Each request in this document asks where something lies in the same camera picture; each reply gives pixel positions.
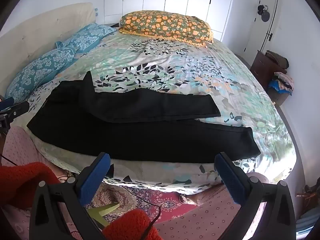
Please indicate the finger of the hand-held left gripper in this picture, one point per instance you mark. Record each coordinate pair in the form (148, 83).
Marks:
(17, 109)

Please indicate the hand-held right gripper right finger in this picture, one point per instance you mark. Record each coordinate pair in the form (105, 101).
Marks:
(231, 178)

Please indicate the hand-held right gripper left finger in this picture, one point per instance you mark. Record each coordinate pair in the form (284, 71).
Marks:
(93, 180)

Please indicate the black pants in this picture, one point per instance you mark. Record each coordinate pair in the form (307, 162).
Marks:
(125, 135)

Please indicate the person's pink dotted pajama pants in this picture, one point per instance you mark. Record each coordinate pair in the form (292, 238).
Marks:
(212, 220)

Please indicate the yellow-green plastic object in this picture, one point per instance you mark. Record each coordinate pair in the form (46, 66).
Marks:
(102, 211)

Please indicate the blue damask pillow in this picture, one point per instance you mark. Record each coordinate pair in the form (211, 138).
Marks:
(87, 36)
(40, 72)

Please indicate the brown slipper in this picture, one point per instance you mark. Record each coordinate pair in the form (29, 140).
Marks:
(186, 199)

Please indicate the red patterned rug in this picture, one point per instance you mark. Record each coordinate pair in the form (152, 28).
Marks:
(155, 200)

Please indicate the beige padded headboard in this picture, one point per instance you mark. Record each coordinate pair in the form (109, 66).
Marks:
(37, 30)

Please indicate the brown laundry basket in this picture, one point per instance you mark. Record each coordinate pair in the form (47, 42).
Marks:
(280, 98)

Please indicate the pile of colourful clothes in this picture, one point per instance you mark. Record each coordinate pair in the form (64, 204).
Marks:
(282, 81)

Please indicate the dark wooden cabinet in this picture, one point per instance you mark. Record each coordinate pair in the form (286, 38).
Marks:
(260, 67)

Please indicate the bed with floral sheet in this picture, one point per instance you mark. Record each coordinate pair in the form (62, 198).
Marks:
(187, 65)

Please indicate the white door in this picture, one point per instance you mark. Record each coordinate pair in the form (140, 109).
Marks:
(255, 35)

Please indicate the black hanging bag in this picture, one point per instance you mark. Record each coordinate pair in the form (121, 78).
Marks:
(264, 15)

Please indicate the yellow patterned pillow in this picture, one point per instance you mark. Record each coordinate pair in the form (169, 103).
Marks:
(165, 25)

